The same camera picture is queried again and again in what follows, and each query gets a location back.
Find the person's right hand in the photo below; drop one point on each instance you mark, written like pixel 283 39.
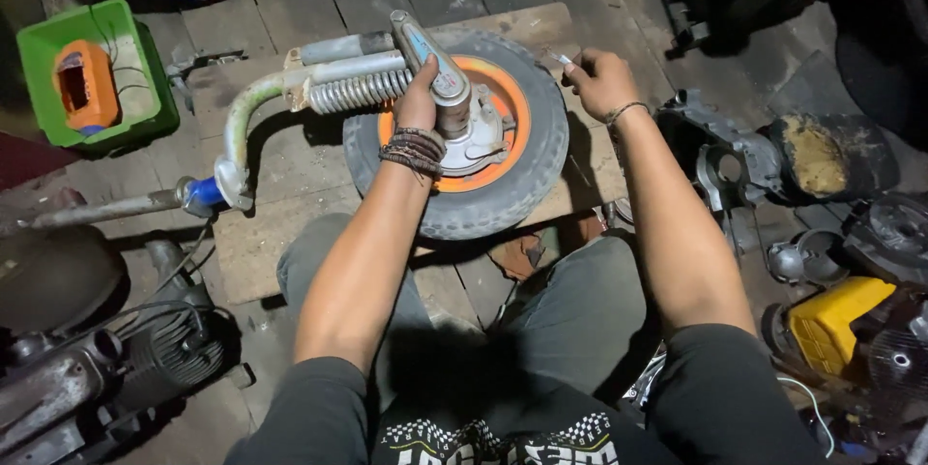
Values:
pixel 599 82

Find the person's left hand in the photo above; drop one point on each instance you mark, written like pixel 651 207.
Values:
pixel 417 106

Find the person's right fingers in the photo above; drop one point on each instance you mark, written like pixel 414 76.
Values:
pixel 580 70

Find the small white cigarette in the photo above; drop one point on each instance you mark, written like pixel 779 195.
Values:
pixel 560 57

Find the grey scooter fork with spring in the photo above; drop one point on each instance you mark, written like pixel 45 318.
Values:
pixel 341 81

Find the scooter wheel with orange rim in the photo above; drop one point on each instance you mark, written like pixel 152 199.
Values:
pixel 500 153

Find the grey engine casing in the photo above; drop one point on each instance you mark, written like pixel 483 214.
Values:
pixel 714 153

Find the black dirty tub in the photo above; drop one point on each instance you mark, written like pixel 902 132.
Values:
pixel 826 153

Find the person's grey trousers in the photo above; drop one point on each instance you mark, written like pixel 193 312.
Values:
pixel 507 320

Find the chrome round headlight shell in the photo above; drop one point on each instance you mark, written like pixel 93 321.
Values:
pixel 801 262

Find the wooden board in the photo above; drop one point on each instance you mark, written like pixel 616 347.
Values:
pixel 290 233

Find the person's black printed shirt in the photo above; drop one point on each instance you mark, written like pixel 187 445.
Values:
pixel 507 414

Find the yellow plastic container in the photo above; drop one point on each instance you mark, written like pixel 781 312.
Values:
pixel 834 320

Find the black finned engine cylinder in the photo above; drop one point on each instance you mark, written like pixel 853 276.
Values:
pixel 895 349

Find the orange plastic housing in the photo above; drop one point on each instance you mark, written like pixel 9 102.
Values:
pixel 85 88

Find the green plastic crate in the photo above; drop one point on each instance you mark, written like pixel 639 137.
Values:
pixel 51 88

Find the grey scooter engine block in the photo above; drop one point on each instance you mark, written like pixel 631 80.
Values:
pixel 101 371

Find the dark round metal cover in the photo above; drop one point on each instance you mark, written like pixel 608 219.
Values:
pixel 51 276

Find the small grey metal bracket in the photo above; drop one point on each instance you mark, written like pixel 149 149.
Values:
pixel 199 66

